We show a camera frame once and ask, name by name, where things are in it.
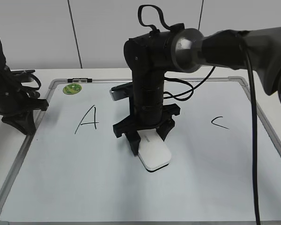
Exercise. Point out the grey framed whiteboard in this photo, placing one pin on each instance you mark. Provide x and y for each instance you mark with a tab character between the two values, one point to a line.
76	170

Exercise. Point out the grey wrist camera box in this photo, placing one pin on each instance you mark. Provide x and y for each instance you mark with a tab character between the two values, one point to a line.
122	91

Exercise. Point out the white whiteboard eraser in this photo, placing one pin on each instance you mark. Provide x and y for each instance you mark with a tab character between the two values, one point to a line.
153	152

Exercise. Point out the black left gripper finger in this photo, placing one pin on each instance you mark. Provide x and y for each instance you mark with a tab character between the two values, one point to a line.
23	122

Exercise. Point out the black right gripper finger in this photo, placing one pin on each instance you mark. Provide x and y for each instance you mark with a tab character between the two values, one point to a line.
134	140
165	128

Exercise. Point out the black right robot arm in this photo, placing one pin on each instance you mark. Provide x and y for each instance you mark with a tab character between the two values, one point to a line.
152	55

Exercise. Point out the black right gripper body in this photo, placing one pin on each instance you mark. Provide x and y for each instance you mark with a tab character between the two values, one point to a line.
147	110

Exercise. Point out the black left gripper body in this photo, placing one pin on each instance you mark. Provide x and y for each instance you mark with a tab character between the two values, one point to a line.
19	92

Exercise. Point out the green round magnet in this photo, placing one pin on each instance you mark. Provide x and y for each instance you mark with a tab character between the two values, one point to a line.
72	89

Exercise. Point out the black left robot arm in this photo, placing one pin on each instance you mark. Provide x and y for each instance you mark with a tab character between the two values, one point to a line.
19	97

